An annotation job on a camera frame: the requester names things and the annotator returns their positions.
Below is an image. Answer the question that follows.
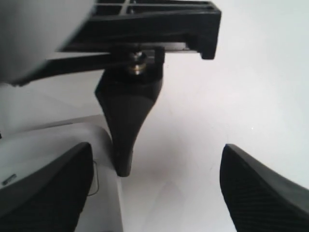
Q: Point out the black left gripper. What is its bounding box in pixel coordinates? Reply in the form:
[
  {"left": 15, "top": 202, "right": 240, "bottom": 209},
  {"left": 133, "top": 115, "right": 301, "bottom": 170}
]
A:
[{"left": 9, "top": 0, "right": 222, "bottom": 177}]

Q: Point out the white five-outlet power strip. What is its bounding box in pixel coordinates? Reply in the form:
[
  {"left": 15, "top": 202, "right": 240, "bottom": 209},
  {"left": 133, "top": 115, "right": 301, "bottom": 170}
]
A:
[{"left": 0, "top": 123, "right": 124, "bottom": 232}]

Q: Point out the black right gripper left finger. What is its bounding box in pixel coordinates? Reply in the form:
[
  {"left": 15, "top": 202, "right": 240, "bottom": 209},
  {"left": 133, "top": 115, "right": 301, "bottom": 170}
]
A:
[{"left": 0, "top": 142, "right": 93, "bottom": 232}]

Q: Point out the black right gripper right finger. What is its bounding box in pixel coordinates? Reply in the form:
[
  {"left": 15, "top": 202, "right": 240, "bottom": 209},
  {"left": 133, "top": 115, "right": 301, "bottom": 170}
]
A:
[{"left": 219, "top": 144, "right": 309, "bottom": 232}]

